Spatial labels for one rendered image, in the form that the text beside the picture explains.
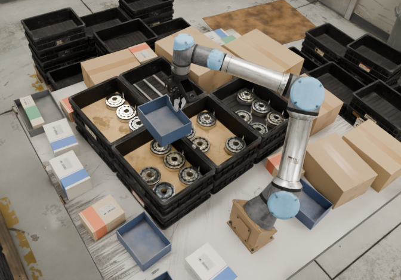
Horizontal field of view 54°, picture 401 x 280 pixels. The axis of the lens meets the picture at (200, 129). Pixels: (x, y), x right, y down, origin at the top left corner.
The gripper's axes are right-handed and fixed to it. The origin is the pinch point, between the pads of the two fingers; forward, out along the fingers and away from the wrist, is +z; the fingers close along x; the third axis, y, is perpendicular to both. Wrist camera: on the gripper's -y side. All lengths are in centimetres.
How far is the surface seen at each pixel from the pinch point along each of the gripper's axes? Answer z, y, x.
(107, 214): 37, -11, 40
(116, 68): 26, 68, -3
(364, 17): 79, 104, -313
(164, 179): 29.8, -10.9, 11.0
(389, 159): 20, -60, -88
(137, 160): 30.2, 4.9, 16.8
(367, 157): 22, -53, -81
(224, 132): 26.8, -1.4, -30.0
